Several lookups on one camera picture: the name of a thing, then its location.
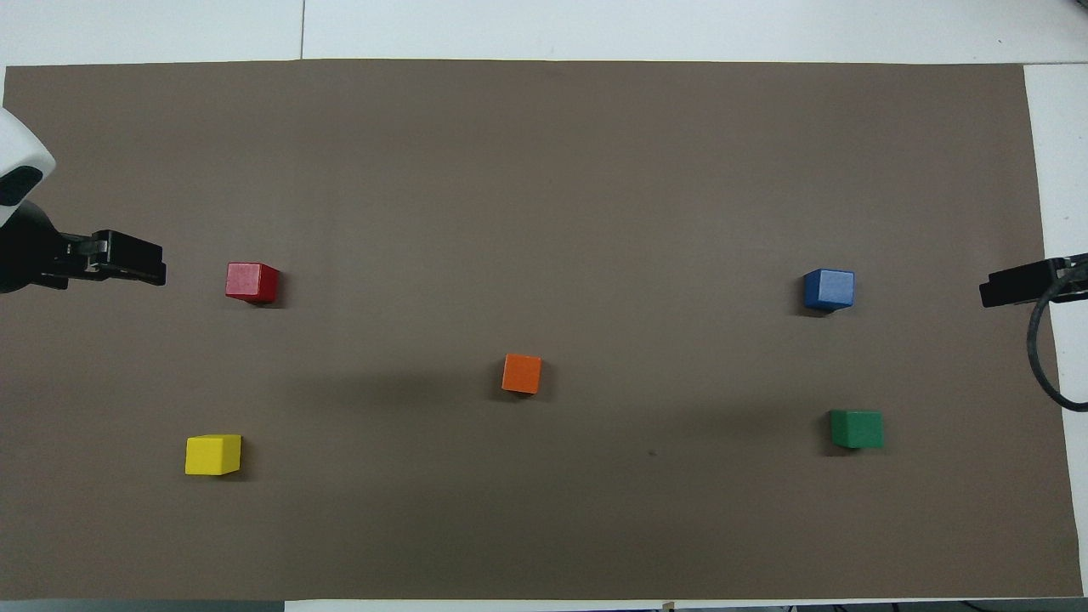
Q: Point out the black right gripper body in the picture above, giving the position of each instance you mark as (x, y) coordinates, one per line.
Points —
(1073, 279)

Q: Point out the blue wooden block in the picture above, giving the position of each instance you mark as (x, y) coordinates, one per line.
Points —
(829, 289)

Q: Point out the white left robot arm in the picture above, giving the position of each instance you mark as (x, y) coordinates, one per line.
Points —
(21, 149)

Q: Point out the green wooden block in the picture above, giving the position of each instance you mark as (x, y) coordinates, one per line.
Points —
(857, 428)

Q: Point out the orange wooden block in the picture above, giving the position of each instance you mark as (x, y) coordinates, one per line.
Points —
(521, 373)

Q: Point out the red wooden block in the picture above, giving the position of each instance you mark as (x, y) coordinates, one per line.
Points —
(251, 281)

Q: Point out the brown table mat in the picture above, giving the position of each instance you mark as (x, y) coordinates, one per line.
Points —
(544, 212)

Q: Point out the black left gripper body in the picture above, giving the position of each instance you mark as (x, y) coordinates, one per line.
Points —
(30, 251)

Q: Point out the yellow wooden block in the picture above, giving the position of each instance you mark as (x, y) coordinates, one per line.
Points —
(212, 455)

